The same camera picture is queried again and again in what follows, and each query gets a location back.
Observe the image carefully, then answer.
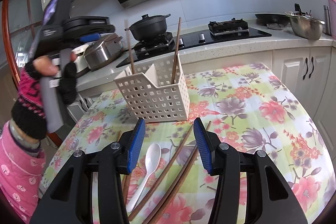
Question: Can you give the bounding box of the white stone kitchen counter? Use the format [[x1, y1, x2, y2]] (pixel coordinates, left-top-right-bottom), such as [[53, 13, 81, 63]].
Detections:
[[75, 27, 336, 93]]

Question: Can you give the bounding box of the slim steel bottle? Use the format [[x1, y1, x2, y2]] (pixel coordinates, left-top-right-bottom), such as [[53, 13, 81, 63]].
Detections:
[[323, 5, 332, 35]]

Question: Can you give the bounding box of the silver rice cooker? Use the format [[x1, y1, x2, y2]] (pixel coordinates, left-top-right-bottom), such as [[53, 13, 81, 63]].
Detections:
[[83, 34, 124, 70]]

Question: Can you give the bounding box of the black lidded cooking pot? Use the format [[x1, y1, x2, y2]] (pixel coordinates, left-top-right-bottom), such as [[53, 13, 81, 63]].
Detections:
[[129, 13, 171, 41]]

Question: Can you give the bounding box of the floral plastic tablecloth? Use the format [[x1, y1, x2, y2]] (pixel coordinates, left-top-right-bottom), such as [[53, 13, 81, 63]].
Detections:
[[39, 63, 336, 224]]

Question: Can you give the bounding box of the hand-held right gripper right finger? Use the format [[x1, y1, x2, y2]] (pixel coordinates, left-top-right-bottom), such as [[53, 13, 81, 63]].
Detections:
[[193, 117, 308, 224]]

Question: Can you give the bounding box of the person's left forearm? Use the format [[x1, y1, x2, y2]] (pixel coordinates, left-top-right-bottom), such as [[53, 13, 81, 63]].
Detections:
[[0, 120, 46, 224]]

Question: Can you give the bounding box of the white perforated plastic basket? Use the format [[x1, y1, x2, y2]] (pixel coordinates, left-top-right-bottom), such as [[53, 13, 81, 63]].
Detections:
[[113, 53, 190, 123]]

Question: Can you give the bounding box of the black burner grate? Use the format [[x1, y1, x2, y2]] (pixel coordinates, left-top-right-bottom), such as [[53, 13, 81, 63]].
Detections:
[[134, 32, 175, 52], [208, 18, 249, 35]]

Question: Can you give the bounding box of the pink thermos flask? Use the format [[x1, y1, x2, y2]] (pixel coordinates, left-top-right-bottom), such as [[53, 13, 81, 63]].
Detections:
[[325, 0, 336, 38]]

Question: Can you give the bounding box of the white ceramic spoon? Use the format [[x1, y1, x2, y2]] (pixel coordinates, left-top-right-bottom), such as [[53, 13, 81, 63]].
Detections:
[[127, 143, 161, 212]]

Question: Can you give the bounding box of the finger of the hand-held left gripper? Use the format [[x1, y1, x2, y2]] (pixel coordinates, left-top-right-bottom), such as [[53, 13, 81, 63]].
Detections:
[[64, 28, 116, 43], [62, 16, 110, 29]]

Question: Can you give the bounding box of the large steel mixing bowl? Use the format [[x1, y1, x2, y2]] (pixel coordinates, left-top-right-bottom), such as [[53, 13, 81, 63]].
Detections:
[[286, 11, 326, 40]]

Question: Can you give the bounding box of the red wooden glass door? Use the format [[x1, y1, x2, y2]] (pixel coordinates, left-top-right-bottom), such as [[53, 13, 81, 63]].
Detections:
[[1, 0, 57, 146]]

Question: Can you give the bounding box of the small white cooker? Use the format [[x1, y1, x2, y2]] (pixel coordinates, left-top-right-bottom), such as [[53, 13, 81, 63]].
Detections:
[[51, 44, 91, 77]]

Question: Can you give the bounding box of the person's left hand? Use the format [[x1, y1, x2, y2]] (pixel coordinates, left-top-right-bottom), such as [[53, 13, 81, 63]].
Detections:
[[12, 53, 78, 139]]

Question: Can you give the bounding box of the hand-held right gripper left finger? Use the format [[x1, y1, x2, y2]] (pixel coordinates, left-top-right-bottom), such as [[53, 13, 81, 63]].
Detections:
[[29, 118, 146, 224]]

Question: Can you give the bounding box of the black glass gas cooktop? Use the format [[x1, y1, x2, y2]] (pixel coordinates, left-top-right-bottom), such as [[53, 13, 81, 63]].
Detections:
[[115, 26, 272, 68]]

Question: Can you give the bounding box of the black wok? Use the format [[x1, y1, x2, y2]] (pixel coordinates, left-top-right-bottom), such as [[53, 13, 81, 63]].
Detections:
[[255, 13, 290, 26]]

